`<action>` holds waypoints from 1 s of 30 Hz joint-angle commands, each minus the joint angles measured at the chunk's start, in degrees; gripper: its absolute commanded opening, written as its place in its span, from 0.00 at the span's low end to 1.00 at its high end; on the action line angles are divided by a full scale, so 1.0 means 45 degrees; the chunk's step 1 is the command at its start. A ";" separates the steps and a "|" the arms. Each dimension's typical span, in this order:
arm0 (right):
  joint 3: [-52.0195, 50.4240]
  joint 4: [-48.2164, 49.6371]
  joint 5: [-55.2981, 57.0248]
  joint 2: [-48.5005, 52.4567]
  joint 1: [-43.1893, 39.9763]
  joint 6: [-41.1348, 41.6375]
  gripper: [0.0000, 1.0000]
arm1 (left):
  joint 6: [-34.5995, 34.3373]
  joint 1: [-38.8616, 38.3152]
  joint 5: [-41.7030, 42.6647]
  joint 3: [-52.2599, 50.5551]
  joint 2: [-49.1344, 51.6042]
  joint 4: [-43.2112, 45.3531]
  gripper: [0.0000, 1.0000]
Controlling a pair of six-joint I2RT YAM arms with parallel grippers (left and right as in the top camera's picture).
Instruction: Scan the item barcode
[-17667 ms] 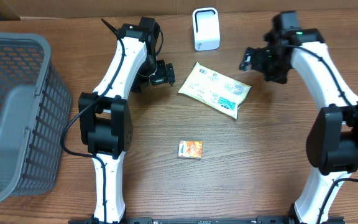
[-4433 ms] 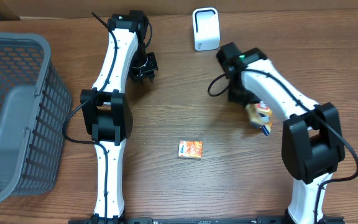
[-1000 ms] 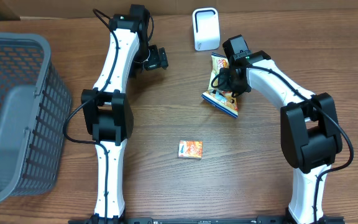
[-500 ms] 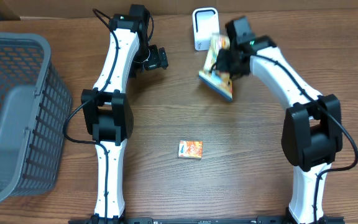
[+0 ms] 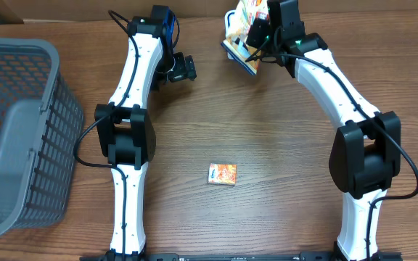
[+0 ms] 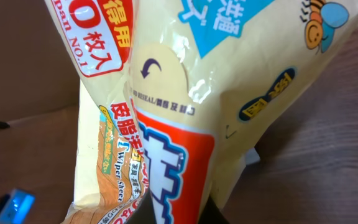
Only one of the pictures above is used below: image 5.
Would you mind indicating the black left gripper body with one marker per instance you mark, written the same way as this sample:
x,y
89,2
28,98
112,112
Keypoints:
x,y
175,68

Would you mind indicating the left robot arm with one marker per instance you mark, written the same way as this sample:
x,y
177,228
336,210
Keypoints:
x,y
126,135

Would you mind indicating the yellow snack bag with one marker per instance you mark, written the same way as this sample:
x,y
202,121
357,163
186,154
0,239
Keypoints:
x,y
236,47

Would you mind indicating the white barcode scanner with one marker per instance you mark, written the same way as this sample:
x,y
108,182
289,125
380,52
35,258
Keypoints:
x,y
227,22

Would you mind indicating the small orange box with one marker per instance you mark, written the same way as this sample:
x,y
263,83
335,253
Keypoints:
x,y
222,174

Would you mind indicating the grey plastic shopping basket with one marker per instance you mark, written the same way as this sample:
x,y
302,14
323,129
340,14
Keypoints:
x,y
40,119

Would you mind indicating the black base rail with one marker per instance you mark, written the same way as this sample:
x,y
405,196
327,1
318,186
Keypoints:
x,y
303,256

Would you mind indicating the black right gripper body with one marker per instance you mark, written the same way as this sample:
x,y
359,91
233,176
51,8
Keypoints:
x,y
259,34

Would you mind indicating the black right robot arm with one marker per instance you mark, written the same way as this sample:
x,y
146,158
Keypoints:
x,y
366,151

